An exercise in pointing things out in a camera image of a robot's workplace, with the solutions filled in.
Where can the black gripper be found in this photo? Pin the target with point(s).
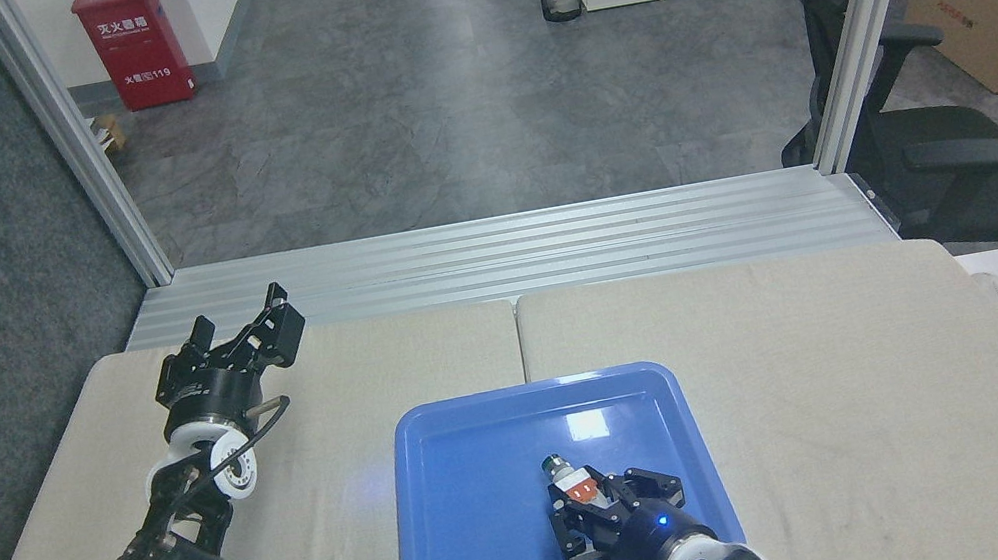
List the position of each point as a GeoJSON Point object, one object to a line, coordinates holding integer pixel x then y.
{"type": "Point", "coordinates": [654, 538]}
{"type": "Point", "coordinates": [219, 393]}

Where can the switch part with orange block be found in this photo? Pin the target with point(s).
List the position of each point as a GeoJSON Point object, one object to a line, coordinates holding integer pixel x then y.
{"type": "Point", "coordinates": [577, 487]}

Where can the blue plastic tray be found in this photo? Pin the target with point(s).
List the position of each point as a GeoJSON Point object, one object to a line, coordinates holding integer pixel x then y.
{"type": "Point", "coordinates": [478, 517]}

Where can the small brown floor box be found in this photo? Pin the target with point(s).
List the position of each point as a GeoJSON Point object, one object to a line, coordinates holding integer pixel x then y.
{"type": "Point", "coordinates": [110, 134]}

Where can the red fire extinguisher box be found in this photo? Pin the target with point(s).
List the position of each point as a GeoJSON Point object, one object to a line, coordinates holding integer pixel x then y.
{"type": "Point", "coordinates": [134, 47]}

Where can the black office chair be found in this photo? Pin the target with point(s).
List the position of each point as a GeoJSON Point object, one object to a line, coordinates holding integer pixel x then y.
{"type": "Point", "coordinates": [964, 151]}

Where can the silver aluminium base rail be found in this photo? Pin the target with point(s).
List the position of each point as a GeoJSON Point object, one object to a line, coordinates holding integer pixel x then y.
{"type": "Point", "coordinates": [476, 263]}

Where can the silver aluminium post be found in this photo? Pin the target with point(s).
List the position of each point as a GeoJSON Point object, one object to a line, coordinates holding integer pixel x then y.
{"type": "Point", "coordinates": [75, 138]}
{"type": "Point", "coordinates": [869, 5]}

